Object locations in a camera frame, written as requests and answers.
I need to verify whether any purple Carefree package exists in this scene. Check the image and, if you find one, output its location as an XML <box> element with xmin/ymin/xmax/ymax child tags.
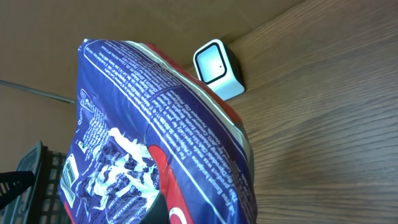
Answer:
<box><xmin>59</xmin><ymin>39</ymin><xmax>257</xmax><ymax>223</ymax></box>

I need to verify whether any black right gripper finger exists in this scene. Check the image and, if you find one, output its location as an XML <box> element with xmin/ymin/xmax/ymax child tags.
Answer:
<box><xmin>1</xmin><ymin>171</ymin><xmax>35</xmax><ymax>209</ymax></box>

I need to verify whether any white barcode scanner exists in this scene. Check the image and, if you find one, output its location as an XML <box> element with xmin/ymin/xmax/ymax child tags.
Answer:
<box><xmin>193</xmin><ymin>39</ymin><xmax>246</xmax><ymax>101</ymax></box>

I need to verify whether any grey plastic mesh basket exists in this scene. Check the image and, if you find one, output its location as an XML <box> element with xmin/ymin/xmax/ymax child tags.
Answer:
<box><xmin>1</xmin><ymin>141</ymin><xmax>72</xmax><ymax>224</ymax></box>

